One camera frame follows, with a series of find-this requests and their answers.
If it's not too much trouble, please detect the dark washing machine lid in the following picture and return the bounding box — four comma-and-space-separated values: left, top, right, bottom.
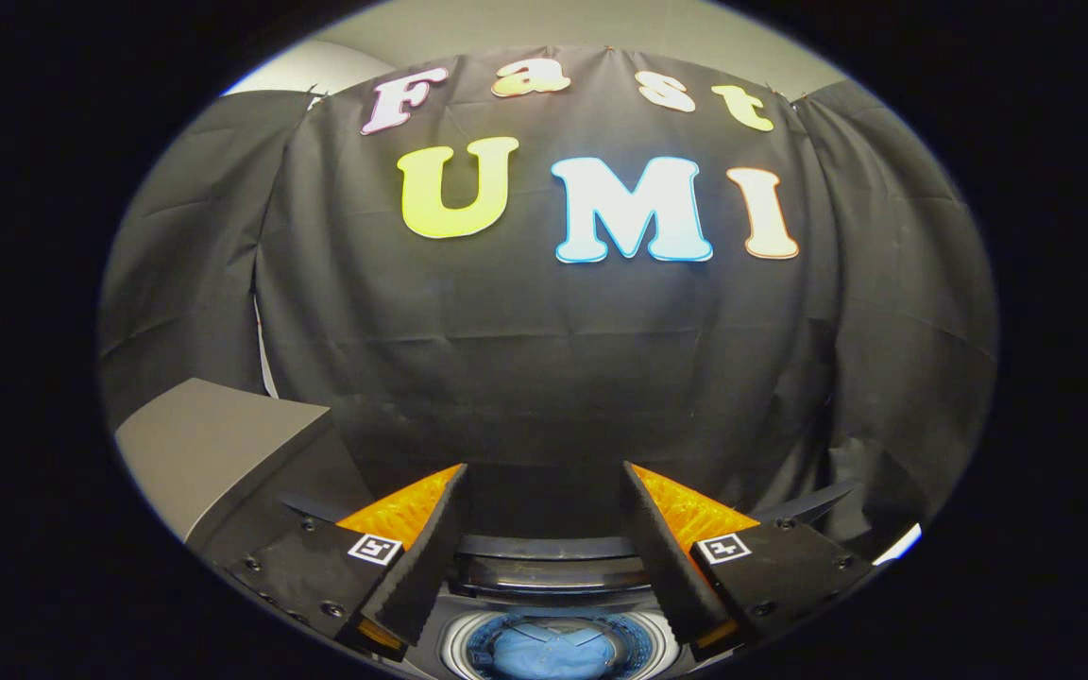
278, 480, 864, 615

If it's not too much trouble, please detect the white flat board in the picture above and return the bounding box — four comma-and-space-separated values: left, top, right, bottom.
873, 524, 924, 567

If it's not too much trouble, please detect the light blue polo shirt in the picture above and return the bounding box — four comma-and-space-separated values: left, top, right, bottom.
487, 619, 637, 680

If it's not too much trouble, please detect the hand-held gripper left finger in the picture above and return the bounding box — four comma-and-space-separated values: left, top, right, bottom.
223, 463, 469, 662

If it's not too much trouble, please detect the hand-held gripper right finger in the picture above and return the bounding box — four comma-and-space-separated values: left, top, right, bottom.
621, 461, 880, 662

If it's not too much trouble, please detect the grey cabinet with dark top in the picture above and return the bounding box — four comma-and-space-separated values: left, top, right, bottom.
114, 378, 377, 568

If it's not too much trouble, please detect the grey washing machine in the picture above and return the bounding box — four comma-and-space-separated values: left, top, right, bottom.
402, 593, 706, 680

